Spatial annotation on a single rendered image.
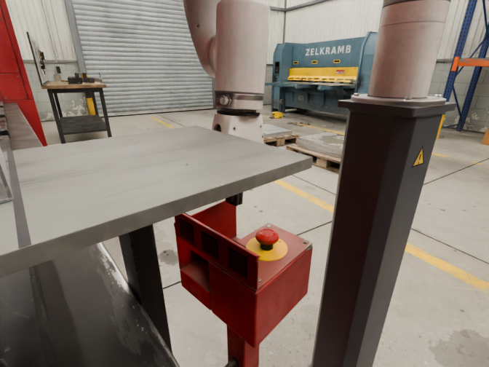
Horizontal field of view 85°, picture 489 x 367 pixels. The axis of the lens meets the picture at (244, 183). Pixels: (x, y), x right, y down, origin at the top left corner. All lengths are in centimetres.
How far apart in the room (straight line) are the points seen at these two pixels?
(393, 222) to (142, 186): 63
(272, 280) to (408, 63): 49
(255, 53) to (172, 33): 773
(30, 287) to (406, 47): 68
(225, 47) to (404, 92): 39
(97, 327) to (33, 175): 13
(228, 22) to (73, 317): 40
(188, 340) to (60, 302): 108
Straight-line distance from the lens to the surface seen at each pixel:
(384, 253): 77
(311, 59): 729
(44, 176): 22
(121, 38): 783
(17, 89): 237
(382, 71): 68
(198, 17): 54
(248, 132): 47
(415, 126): 65
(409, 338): 151
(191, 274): 55
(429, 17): 68
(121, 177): 19
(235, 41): 45
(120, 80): 775
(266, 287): 42
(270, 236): 46
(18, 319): 26
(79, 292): 31
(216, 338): 134
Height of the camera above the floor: 106
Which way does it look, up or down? 23 degrees down
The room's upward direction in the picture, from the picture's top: straight up
